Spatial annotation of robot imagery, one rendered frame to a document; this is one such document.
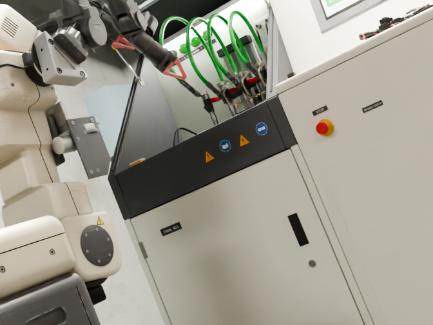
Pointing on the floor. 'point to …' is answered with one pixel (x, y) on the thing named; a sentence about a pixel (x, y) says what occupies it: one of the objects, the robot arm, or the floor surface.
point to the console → (370, 149)
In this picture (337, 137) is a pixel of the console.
